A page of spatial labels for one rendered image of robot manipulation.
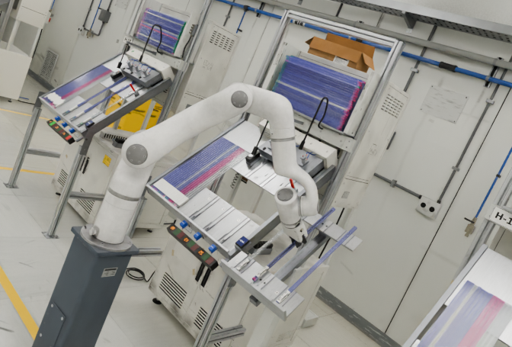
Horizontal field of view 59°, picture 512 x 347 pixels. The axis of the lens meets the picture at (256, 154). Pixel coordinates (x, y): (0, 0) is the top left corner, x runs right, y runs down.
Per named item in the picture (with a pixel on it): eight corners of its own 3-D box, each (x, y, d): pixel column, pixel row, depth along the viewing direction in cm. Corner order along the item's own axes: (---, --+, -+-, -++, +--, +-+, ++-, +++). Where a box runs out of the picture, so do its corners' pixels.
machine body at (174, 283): (216, 377, 230) (265, 271, 221) (143, 297, 273) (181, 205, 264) (288, 353, 281) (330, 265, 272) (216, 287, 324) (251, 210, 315)
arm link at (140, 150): (138, 168, 168) (129, 178, 152) (120, 139, 166) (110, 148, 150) (256, 104, 167) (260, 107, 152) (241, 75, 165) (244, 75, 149)
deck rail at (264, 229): (233, 264, 199) (230, 255, 195) (230, 261, 201) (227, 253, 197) (335, 175, 231) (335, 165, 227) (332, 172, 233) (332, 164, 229)
